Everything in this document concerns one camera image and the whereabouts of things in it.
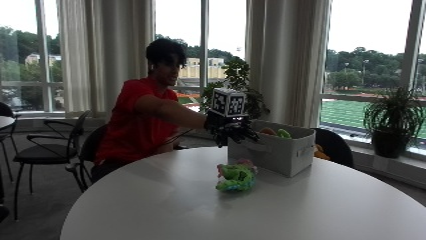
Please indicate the leafy potted plant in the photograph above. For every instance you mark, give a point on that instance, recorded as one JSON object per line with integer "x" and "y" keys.
{"x": 239, "y": 86}

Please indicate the green round plush toy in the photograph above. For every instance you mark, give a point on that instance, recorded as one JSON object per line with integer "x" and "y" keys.
{"x": 283, "y": 133}

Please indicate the black rounded chair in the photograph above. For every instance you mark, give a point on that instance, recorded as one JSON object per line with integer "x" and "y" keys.
{"x": 334, "y": 146}

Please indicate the the person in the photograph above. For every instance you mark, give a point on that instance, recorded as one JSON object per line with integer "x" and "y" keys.
{"x": 133, "y": 126}

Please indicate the potted grass plant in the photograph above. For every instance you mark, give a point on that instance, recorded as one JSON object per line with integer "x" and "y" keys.
{"x": 392, "y": 123}

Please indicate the orange plush toy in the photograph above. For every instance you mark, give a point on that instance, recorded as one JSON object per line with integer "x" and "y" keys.
{"x": 267, "y": 131}
{"x": 319, "y": 152}

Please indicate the white curtain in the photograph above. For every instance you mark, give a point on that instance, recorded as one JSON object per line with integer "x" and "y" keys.
{"x": 287, "y": 63}
{"x": 104, "y": 56}

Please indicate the black chair with armrests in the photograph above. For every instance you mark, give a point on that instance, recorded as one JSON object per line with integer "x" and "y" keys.
{"x": 48, "y": 150}

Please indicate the grey fabric storage box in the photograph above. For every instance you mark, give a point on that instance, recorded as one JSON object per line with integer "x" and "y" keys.
{"x": 277, "y": 151}

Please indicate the white marker cube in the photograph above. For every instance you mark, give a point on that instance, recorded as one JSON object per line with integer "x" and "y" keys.
{"x": 227, "y": 101}

